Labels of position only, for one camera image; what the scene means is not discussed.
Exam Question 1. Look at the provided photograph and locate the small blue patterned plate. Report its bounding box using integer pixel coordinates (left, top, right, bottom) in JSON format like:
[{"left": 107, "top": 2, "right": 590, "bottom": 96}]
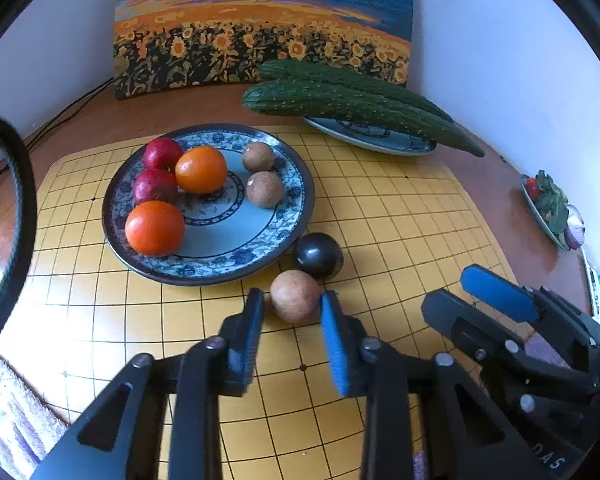
[{"left": 302, "top": 115, "right": 438, "bottom": 156}]

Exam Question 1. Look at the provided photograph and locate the sunflower field painting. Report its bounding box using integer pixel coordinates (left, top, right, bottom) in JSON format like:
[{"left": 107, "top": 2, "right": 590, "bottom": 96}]
[{"left": 112, "top": 0, "right": 415, "bottom": 101}]

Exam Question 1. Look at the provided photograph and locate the large blue patterned plate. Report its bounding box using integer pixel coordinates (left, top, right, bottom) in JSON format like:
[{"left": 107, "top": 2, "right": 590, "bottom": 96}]
[{"left": 101, "top": 124, "right": 315, "bottom": 287}]

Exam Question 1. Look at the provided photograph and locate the black cable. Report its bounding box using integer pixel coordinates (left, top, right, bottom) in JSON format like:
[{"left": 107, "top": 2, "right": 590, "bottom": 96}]
[
  {"left": 25, "top": 82, "right": 116, "bottom": 151},
  {"left": 22, "top": 77, "right": 116, "bottom": 143}
]

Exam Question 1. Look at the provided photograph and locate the dark purple round fruit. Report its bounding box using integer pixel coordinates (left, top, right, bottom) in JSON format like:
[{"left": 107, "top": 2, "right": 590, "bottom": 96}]
[{"left": 294, "top": 232, "right": 344, "bottom": 281}]

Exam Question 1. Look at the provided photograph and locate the orange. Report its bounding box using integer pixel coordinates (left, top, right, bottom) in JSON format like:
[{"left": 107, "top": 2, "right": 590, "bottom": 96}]
[
  {"left": 125, "top": 200, "right": 186, "bottom": 257},
  {"left": 175, "top": 146, "right": 229, "bottom": 196}
]

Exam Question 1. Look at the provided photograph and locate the plate of vegetables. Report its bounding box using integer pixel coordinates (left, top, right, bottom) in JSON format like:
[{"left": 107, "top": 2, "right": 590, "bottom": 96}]
[{"left": 520, "top": 170, "right": 586, "bottom": 252}]

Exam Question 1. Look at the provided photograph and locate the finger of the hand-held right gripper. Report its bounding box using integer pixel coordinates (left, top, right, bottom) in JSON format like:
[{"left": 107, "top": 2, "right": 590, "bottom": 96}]
[
  {"left": 461, "top": 263, "right": 600, "bottom": 371},
  {"left": 421, "top": 288, "right": 597, "bottom": 397}
]

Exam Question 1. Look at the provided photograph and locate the yellow grid game board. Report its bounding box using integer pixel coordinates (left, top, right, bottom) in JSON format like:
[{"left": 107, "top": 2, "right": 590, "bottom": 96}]
[{"left": 0, "top": 132, "right": 521, "bottom": 480}]

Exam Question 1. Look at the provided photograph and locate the black ring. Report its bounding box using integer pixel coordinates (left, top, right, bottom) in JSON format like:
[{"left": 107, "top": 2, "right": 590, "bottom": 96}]
[{"left": 0, "top": 114, "right": 38, "bottom": 361}]

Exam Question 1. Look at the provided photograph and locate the small white printed card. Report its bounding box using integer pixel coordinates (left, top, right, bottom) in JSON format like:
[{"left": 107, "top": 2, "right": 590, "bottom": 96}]
[{"left": 582, "top": 250, "right": 600, "bottom": 321}]

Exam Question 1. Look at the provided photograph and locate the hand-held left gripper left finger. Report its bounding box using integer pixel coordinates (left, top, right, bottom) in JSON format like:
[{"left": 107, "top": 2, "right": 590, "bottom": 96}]
[{"left": 30, "top": 287, "right": 266, "bottom": 480}]

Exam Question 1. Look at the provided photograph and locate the brown round longan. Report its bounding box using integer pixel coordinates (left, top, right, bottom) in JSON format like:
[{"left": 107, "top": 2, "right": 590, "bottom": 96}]
[
  {"left": 242, "top": 142, "right": 274, "bottom": 172},
  {"left": 270, "top": 270, "right": 323, "bottom": 324},
  {"left": 246, "top": 171, "right": 284, "bottom": 209}
]

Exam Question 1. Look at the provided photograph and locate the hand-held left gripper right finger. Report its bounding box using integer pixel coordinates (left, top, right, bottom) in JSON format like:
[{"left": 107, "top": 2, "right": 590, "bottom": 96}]
[{"left": 319, "top": 290, "right": 543, "bottom": 480}]

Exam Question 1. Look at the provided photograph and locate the red apple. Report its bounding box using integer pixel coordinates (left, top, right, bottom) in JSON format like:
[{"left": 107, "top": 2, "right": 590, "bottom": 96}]
[
  {"left": 141, "top": 137, "right": 186, "bottom": 171},
  {"left": 132, "top": 168, "right": 179, "bottom": 206}
]

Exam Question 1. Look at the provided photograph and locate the purple fluffy towel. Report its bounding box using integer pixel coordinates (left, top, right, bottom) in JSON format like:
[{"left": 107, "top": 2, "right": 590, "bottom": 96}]
[{"left": 0, "top": 350, "right": 71, "bottom": 480}]

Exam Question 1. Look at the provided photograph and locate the green cucumber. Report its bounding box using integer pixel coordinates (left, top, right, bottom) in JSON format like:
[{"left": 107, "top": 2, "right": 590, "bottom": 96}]
[
  {"left": 241, "top": 81, "right": 486, "bottom": 158},
  {"left": 256, "top": 59, "right": 453, "bottom": 121}
]

